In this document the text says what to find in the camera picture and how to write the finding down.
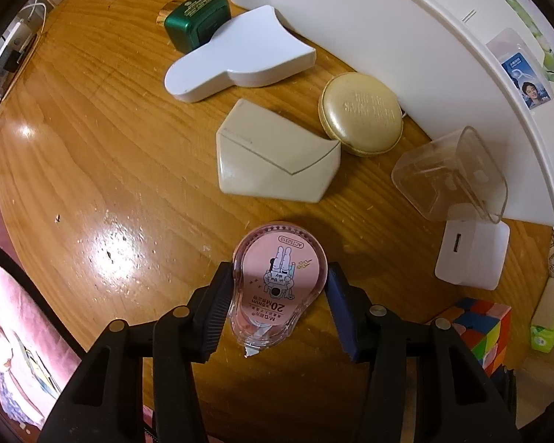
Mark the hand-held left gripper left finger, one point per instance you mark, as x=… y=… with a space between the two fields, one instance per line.
x=214 y=304

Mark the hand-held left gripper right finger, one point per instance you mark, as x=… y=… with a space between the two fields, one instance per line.
x=339 y=304

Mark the pink correction tape dispenser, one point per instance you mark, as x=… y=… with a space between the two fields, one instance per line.
x=277 y=286

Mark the colourful puzzle cube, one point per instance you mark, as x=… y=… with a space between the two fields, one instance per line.
x=482 y=332

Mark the clear plastic box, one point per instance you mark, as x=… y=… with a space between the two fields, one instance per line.
x=448 y=180

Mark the gold round compact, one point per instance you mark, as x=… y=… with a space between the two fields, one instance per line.
x=360 y=113

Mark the white fan-shaped case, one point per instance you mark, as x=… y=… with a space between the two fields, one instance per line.
x=244 y=55

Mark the white plastic bin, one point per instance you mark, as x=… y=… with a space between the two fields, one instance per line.
x=397 y=41

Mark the green square bottle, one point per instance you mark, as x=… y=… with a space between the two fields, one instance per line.
x=198 y=21

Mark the clear blue floss box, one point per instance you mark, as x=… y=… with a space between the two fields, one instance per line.
x=521 y=71

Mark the white charger block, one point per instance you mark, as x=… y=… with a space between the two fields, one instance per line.
x=473 y=258

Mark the beige polygon case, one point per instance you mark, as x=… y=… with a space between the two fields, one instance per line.
x=272 y=157

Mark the pink blanket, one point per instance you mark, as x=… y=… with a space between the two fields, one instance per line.
x=14 y=314

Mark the green tissue pack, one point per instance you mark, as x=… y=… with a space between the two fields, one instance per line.
x=551 y=318

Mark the black plug adapter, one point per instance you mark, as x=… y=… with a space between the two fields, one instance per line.
x=21 y=53

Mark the white power strip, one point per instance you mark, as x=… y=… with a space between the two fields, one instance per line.
x=2 y=64

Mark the green leaf printed mat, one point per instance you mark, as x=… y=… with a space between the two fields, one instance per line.
x=547 y=37

